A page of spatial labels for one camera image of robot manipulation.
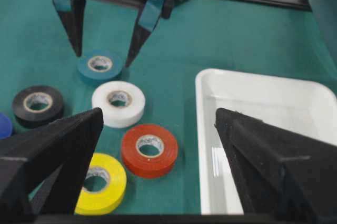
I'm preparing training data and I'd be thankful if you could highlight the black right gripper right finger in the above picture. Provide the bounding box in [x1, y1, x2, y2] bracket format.
[215, 108, 336, 223]

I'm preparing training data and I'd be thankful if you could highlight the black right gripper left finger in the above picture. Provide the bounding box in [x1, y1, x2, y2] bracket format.
[1, 108, 103, 223]

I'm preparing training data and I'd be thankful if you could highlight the white tape roll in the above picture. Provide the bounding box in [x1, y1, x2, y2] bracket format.
[92, 81, 145, 128]

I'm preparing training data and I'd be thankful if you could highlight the red tape roll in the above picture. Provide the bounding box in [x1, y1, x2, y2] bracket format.
[121, 124, 179, 179]

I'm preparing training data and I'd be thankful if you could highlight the teal tape roll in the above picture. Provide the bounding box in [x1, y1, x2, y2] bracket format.
[76, 49, 123, 86]

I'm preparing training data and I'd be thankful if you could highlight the yellow tape roll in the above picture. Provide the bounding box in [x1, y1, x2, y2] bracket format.
[75, 152, 127, 215]

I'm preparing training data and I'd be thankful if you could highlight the blue tape roll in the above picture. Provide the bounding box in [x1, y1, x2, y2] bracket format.
[0, 113, 13, 139]

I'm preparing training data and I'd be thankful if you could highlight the black tape roll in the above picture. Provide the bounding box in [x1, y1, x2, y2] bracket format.
[12, 85, 64, 128]

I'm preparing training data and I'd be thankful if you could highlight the white plastic case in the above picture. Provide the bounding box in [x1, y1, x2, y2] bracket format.
[195, 68, 336, 215]

